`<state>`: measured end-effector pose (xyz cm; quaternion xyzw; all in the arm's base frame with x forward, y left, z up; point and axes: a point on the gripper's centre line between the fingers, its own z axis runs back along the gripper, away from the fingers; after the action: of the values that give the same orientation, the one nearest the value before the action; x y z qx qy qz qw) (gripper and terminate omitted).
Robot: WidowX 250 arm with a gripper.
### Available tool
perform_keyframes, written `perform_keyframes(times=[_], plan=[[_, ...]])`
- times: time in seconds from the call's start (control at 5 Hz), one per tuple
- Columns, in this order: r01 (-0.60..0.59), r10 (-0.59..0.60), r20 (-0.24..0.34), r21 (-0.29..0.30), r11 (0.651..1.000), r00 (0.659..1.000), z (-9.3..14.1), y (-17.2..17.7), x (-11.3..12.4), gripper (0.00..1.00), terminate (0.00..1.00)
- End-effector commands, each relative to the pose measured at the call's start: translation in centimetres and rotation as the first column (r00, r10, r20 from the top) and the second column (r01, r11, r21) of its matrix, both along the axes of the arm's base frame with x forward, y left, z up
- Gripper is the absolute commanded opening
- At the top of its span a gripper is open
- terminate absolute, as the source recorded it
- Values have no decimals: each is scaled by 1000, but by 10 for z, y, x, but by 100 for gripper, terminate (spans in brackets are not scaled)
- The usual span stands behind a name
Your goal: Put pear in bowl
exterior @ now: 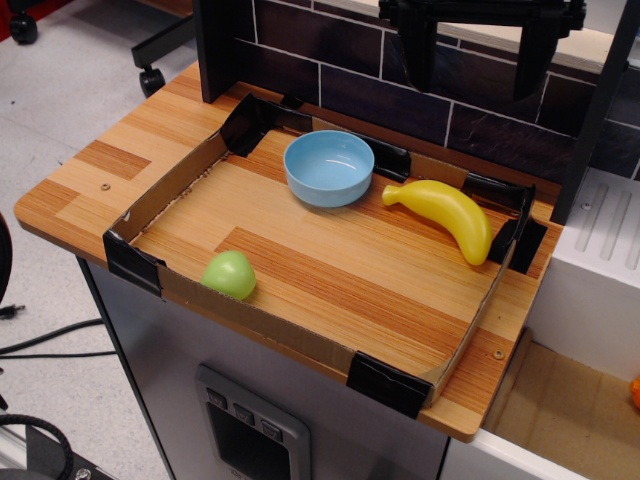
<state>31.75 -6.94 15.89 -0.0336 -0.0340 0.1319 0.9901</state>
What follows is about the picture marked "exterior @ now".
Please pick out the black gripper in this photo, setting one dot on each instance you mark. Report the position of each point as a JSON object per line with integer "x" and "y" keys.
{"x": 417, "y": 22}

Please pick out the green toy pear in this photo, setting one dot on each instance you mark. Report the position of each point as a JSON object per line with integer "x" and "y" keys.
{"x": 230, "y": 273}

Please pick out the light blue bowl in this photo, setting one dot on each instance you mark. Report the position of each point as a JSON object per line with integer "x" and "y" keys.
{"x": 328, "y": 168}

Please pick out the yellow toy banana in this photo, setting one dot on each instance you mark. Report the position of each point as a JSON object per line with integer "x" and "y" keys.
{"x": 449, "y": 208}

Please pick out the black chair base with caster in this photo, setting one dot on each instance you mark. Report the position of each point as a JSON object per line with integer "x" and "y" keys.
{"x": 161, "y": 44}

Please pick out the cardboard fence with black tape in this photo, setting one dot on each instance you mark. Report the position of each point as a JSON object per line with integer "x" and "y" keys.
{"x": 375, "y": 296}

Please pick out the orange toy fruit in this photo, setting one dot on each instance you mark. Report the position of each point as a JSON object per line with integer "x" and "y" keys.
{"x": 634, "y": 388}

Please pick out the white toy sink unit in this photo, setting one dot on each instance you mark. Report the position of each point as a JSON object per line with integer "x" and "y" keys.
{"x": 564, "y": 409}

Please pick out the black caster wheel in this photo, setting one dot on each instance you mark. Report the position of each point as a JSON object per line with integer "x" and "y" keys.
{"x": 23, "y": 29}

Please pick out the grey toy oven panel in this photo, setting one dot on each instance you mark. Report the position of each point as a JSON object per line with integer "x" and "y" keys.
{"x": 251, "y": 437}

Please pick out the black right frame post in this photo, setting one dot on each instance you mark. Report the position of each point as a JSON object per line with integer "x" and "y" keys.
{"x": 606, "y": 88}

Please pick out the black frame post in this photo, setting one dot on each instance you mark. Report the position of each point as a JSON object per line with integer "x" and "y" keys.
{"x": 606, "y": 88}
{"x": 215, "y": 47}

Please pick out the black left frame post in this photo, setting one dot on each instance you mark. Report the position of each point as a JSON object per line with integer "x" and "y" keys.
{"x": 215, "y": 47}

